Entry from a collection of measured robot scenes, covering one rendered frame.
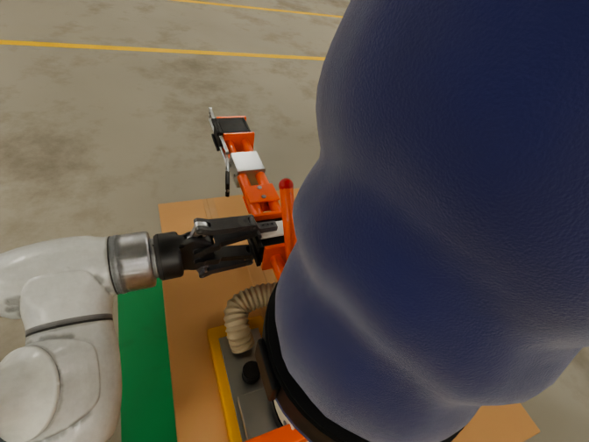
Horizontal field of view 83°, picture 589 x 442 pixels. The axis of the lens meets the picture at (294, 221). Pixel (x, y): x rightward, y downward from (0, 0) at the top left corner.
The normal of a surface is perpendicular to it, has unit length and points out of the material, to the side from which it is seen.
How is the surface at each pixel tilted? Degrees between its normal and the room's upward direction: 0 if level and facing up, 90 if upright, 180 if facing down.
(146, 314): 0
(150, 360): 0
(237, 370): 1
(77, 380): 54
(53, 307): 27
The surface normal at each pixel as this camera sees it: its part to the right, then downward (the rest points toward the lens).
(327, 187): -0.89, -0.30
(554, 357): 0.27, 0.51
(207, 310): 0.17, -0.69
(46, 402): 0.38, -0.12
